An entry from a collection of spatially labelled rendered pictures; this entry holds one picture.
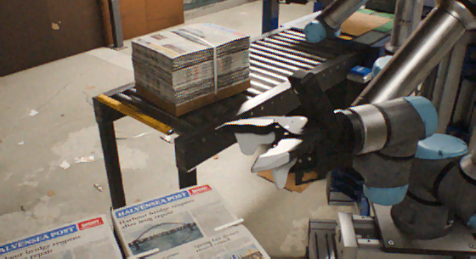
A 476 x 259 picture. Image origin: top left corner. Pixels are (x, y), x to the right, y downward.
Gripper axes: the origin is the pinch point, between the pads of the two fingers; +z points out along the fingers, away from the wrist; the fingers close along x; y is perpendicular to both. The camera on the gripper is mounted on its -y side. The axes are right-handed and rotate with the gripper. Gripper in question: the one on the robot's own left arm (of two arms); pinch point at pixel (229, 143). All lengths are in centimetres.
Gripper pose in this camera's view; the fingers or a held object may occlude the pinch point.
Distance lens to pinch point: 62.9
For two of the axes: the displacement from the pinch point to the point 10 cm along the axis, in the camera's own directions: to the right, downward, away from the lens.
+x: -3.6, -3.3, 8.7
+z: -9.3, 1.8, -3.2
